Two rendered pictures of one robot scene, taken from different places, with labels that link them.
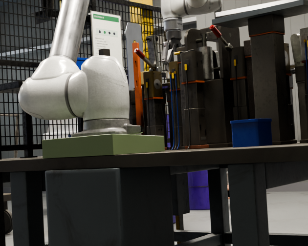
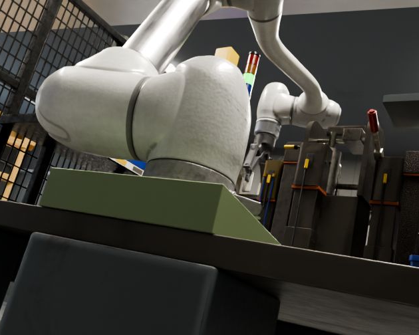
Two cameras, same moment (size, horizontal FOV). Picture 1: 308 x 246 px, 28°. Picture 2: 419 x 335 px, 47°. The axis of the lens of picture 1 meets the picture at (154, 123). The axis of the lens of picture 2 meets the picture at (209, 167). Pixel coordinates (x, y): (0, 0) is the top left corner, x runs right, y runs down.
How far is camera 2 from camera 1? 130 cm
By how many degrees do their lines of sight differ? 16
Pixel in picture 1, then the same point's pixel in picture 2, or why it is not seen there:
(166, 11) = (266, 110)
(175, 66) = (275, 167)
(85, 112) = (161, 142)
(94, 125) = (172, 171)
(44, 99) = (87, 99)
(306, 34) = not seen: outside the picture
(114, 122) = (214, 177)
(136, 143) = (249, 232)
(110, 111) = (213, 154)
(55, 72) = (124, 66)
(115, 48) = not seen: hidden behind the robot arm
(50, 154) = (57, 201)
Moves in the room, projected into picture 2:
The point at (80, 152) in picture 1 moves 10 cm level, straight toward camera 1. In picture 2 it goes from (129, 209) to (139, 196)
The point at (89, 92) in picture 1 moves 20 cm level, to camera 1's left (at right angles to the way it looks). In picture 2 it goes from (183, 106) to (60, 70)
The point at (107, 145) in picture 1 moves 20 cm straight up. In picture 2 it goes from (202, 207) to (236, 70)
